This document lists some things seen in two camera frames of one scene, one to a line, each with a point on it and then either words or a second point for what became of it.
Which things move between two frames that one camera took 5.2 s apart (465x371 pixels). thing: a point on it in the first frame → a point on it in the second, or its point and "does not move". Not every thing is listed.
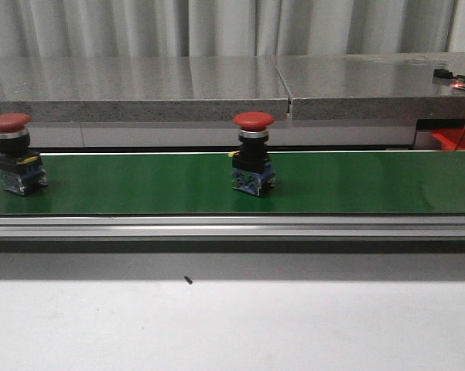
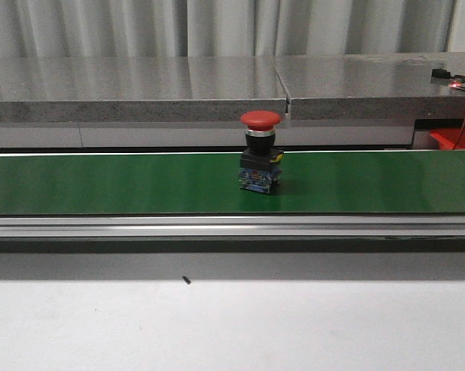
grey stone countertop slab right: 376,86 does not move
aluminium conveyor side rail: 231,226 does not move
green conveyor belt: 201,183 does not move
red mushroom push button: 22,170 → 260,162
